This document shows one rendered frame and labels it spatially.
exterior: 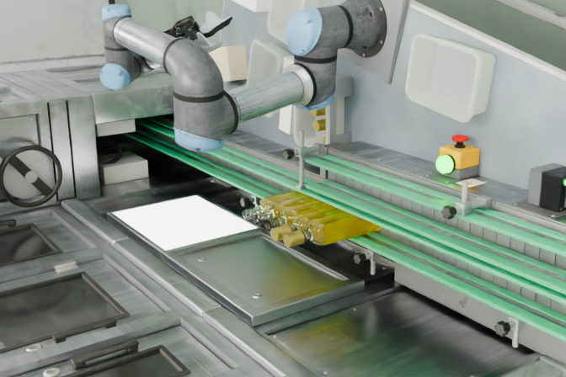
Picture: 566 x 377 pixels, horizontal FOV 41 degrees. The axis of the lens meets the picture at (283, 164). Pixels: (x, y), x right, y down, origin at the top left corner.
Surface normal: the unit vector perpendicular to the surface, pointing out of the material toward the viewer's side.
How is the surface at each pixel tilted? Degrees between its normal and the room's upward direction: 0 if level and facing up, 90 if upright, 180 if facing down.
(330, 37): 89
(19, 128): 90
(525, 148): 0
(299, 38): 4
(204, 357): 90
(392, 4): 3
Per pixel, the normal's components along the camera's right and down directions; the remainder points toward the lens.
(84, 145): 0.56, 0.22
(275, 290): -0.01, -0.96
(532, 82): -0.83, 0.16
